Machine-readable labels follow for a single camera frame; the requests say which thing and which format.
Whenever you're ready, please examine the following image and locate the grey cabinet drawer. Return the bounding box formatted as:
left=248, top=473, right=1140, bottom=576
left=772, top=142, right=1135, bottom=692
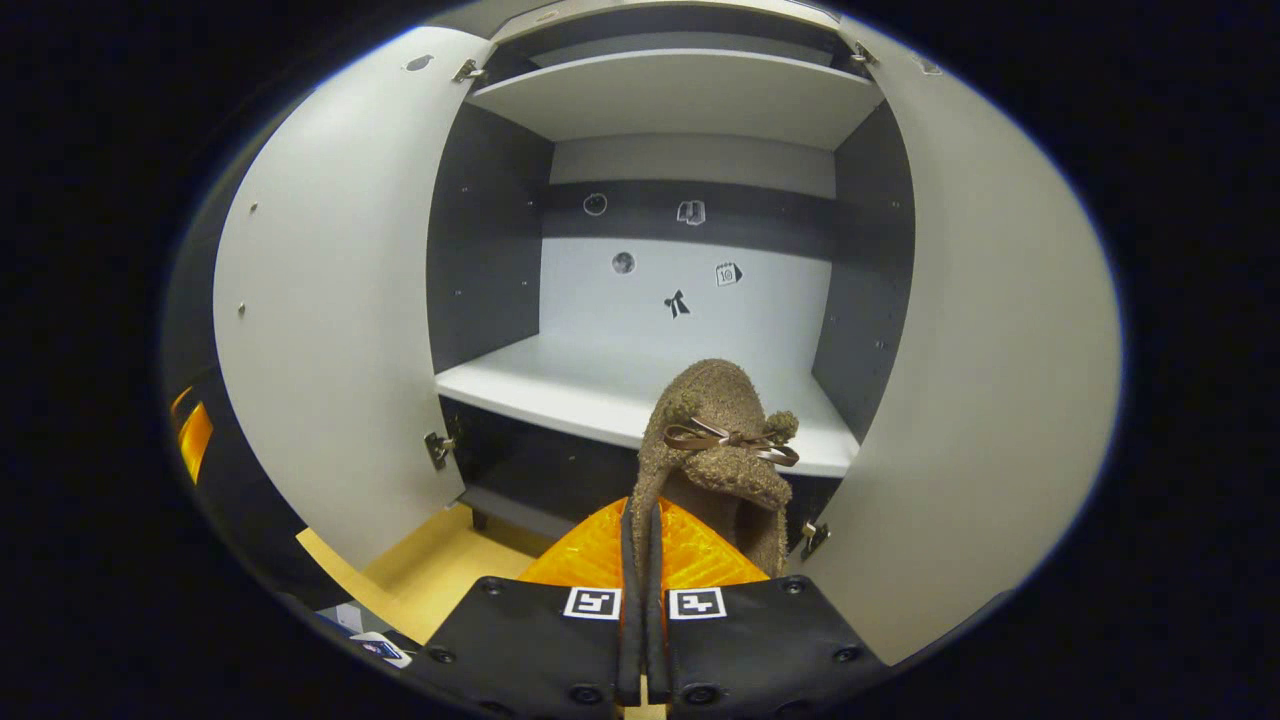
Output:
left=440, top=0, right=841, bottom=41

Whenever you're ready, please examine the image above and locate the grey shoe cabinet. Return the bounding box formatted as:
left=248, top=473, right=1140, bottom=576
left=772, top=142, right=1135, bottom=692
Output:
left=425, top=0, right=916, bottom=561

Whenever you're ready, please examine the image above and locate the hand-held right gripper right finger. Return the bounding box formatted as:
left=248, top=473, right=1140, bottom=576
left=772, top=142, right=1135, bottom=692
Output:
left=648, top=497, right=891, bottom=720

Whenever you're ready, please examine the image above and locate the brown fluffy shoe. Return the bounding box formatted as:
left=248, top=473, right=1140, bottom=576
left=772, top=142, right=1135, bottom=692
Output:
left=630, top=358, right=801, bottom=581

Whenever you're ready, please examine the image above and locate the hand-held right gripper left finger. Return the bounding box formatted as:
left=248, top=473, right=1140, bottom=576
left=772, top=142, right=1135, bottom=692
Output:
left=405, top=497, right=648, bottom=720

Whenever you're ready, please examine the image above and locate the white printed card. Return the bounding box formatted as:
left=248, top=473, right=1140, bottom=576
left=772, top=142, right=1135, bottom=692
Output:
left=348, top=632, right=413, bottom=669

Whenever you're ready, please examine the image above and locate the grey shoe cabinet door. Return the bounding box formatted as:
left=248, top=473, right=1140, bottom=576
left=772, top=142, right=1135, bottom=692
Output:
left=800, top=15, right=1123, bottom=666
left=213, top=25, right=496, bottom=571

